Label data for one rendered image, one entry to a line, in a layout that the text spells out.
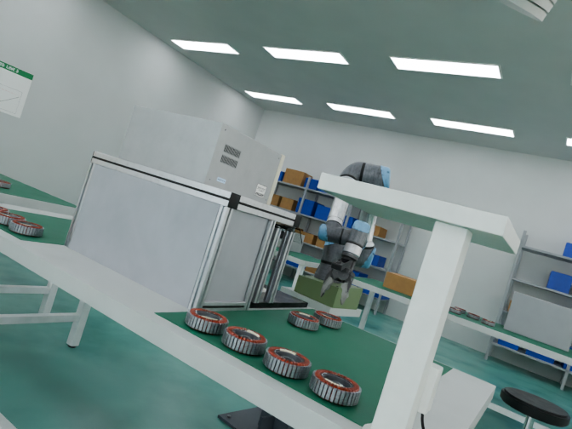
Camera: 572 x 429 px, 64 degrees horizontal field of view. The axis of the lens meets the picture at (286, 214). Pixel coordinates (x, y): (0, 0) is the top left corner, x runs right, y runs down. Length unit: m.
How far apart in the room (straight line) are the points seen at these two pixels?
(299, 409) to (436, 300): 0.35
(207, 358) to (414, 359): 0.46
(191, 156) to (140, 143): 0.25
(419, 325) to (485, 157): 7.76
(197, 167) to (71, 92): 6.05
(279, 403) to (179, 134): 0.95
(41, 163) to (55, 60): 1.44
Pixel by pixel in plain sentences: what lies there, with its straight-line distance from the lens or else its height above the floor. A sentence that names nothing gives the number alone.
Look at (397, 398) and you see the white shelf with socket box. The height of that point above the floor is 0.84.
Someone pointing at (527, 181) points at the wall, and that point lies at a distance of 8.43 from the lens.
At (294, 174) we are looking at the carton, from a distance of 9.07.
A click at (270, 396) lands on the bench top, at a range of 1.02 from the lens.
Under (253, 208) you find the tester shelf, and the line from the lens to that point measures 1.46.
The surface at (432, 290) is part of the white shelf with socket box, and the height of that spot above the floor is 1.04.
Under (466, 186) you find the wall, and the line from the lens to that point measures 8.50.
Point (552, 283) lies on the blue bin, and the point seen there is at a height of 1.36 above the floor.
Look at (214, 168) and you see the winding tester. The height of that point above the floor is 1.17.
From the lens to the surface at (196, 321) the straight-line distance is 1.21.
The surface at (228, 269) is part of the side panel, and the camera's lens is 1.47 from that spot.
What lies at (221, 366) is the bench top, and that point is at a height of 0.73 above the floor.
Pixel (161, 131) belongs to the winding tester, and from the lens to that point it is 1.65.
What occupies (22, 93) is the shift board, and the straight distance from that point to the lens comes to 7.15.
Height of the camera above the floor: 1.09
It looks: 1 degrees up
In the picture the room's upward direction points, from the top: 18 degrees clockwise
